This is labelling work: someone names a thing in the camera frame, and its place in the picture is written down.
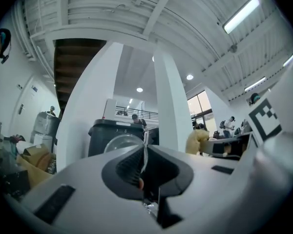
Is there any grey wrapped barrel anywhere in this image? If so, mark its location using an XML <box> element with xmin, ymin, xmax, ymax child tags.
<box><xmin>33</xmin><ymin>111</ymin><xmax>61</xmax><ymax>142</ymax></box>

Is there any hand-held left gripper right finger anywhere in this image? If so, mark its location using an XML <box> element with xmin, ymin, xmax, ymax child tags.
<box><xmin>143</xmin><ymin>144</ymin><xmax>259</xmax><ymax>230</ymax></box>

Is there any clear plastic cup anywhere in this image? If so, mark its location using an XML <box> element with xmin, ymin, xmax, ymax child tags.
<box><xmin>103</xmin><ymin>133</ymin><xmax>148</xmax><ymax>173</ymax></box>

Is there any long ceiling tube light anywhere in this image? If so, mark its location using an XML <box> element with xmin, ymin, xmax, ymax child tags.
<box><xmin>282</xmin><ymin>52</ymin><xmax>293</xmax><ymax>67</ymax></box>
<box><xmin>222</xmin><ymin>0</ymin><xmax>260</xmax><ymax>35</ymax></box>
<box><xmin>244</xmin><ymin>76</ymin><xmax>267</xmax><ymax>92</ymax></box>

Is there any black metal railing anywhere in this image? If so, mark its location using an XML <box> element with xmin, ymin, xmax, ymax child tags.
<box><xmin>115</xmin><ymin>105</ymin><xmax>159</xmax><ymax>120</ymax></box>

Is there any black plastic bin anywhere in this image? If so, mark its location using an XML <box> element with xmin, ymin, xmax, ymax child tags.
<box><xmin>87</xmin><ymin>118</ymin><xmax>145</xmax><ymax>157</ymax></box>

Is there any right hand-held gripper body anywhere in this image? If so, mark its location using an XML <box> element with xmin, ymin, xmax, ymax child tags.
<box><xmin>239</xmin><ymin>57</ymin><xmax>293</xmax><ymax>206</ymax></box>

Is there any white door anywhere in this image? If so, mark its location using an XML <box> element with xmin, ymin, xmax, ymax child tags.
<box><xmin>9</xmin><ymin>76</ymin><xmax>36</xmax><ymax>137</ymax></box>

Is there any brown cardboard box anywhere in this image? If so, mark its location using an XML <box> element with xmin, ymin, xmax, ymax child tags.
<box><xmin>16</xmin><ymin>144</ymin><xmax>55</xmax><ymax>181</ymax></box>

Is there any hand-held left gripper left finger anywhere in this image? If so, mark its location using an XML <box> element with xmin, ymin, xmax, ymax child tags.
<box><xmin>21</xmin><ymin>144</ymin><xmax>148</xmax><ymax>229</ymax></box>

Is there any brown wooden staircase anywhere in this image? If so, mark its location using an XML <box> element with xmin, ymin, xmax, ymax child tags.
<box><xmin>53</xmin><ymin>39</ymin><xmax>107</xmax><ymax>113</ymax></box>

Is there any large window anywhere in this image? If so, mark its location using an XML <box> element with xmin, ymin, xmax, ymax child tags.
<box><xmin>187</xmin><ymin>91</ymin><xmax>217</xmax><ymax>132</ymax></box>

